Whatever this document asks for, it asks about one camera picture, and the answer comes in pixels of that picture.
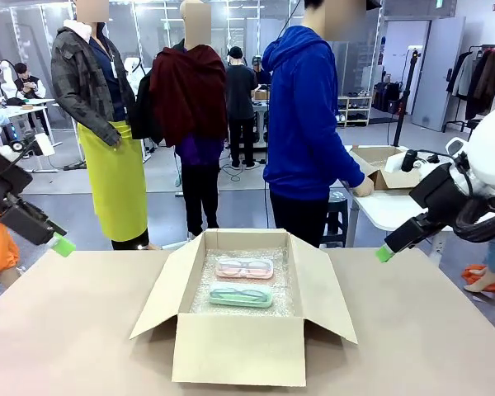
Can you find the clear bubble wrap sheet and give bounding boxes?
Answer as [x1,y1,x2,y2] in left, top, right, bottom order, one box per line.
[188,246,297,318]

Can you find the white background desk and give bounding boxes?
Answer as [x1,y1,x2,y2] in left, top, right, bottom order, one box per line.
[0,97,63,174]

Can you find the person in dark cap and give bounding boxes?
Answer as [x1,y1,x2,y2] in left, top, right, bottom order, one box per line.
[251,54,273,86]

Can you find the black suitcase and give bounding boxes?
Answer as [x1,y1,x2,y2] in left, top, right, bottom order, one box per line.
[373,81,403,112]

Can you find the black clothes rack with coats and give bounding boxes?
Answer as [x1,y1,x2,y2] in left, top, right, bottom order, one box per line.
[445,44,495,133]

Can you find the mannequin with red shawl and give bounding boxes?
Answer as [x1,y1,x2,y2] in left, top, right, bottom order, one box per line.
[131,0,229,240]

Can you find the person's right forearm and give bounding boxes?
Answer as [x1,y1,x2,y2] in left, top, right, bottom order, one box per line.
[328,154,366,191]

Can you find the pink transparent glasses case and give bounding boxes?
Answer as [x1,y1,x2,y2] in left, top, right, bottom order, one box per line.
[214,257,276,281]

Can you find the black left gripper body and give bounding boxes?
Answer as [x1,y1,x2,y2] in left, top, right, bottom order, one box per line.
[0,146,67,247]

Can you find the open brown cardboard box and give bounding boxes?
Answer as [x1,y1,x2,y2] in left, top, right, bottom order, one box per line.
[130,228,359,388]

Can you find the mint green glasses case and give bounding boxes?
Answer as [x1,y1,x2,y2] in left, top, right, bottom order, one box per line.
[208,281,273,309]

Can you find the dark-framed glasses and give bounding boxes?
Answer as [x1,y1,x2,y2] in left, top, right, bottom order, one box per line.
[211,286,269,303]
[219,258,270,276]

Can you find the mannequin with yellow apron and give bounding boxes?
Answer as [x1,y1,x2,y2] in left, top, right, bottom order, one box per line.
[50,0,150,252]

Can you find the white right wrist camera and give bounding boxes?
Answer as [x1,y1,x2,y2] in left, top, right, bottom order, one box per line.
[385,138,468,174]

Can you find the seated person in varsity jacket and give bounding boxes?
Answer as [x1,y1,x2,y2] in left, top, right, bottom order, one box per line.
[12,62,49,100]

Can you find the white side table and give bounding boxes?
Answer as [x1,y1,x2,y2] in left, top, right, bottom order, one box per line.
[340,144,455,265]

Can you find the black tripod stand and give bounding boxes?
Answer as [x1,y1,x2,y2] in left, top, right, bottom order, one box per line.
[391,47,422,148]

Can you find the wooden shoe rack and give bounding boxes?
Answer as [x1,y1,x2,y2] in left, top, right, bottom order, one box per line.
[336,95,373,127]

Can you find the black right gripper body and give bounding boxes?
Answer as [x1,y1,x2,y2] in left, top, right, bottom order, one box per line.
[384,163,474,252]

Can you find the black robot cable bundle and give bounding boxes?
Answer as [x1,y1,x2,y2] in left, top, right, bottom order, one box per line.
[453,152,495,244]

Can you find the person in black clothes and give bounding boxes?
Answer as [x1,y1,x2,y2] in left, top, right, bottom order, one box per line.
[224,46,260,170]

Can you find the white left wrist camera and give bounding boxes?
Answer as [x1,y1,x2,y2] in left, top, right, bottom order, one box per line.
[0,132,55,164]

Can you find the person's right hand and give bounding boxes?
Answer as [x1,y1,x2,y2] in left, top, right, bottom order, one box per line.
[354,175,375,198]

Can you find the person in blue hoodie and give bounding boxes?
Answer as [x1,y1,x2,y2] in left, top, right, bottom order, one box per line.
[262,0,375,248]

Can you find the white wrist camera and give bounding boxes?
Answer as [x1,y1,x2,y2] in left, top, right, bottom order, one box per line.
[0,132,55,164]
[385,138,468,174]

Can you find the small cardboard box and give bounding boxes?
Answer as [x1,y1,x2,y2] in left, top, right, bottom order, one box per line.
[349,144,422,191]

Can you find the black stool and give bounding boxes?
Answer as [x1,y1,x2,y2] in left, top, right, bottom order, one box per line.
[321,189,350,248]

